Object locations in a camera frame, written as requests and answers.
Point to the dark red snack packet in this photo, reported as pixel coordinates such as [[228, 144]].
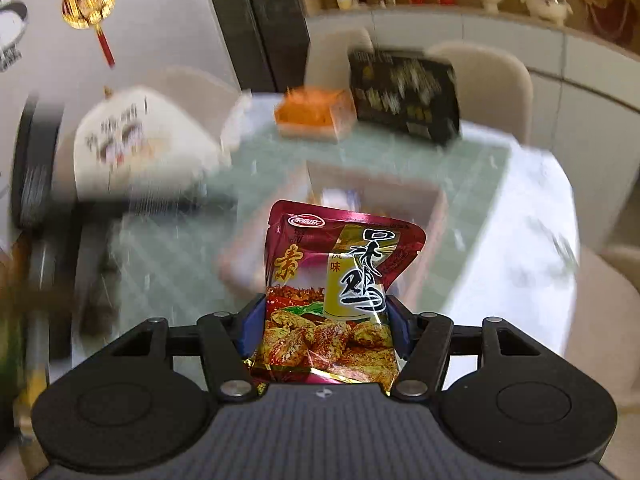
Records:
[[330, 280]]

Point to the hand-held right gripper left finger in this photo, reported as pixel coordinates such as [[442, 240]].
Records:
[[250, 331]]

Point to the orange tissue pack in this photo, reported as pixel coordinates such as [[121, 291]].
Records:
[[312, 110]]

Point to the wall poster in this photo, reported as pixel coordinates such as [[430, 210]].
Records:
[[10, 30]]

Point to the large black snack bag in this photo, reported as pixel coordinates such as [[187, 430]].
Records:
[[405, 92]]

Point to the gold lantern ornament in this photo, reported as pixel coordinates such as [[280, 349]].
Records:
[[87, 2]]

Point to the white curved cabinet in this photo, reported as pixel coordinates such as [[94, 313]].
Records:
[[575, 75]]

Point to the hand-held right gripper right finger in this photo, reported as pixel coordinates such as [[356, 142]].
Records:
[[398, 331]]

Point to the green grid tablecloth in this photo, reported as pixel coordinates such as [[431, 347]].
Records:
[[175, 260]]

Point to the pink cardboard box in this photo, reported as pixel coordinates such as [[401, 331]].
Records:
[[425, 200]]

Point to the beige chair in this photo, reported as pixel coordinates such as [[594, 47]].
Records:
[[615, 285], [337, 55], [480, 85]]

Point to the brown shelf ornament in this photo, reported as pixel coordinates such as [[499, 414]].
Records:
[[607, 10]]

